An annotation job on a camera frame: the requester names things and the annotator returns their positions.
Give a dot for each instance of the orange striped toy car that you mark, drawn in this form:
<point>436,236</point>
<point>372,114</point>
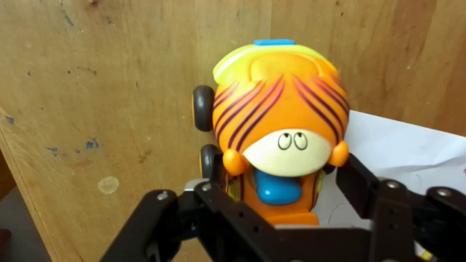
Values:
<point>282,107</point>

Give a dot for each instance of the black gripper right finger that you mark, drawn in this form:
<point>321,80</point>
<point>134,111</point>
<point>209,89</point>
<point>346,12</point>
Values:
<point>402,219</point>

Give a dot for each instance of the white paper sheet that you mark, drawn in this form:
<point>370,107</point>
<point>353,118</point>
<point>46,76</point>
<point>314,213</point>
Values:
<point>413,150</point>

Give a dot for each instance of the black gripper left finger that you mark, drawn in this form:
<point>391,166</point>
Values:
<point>219,227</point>

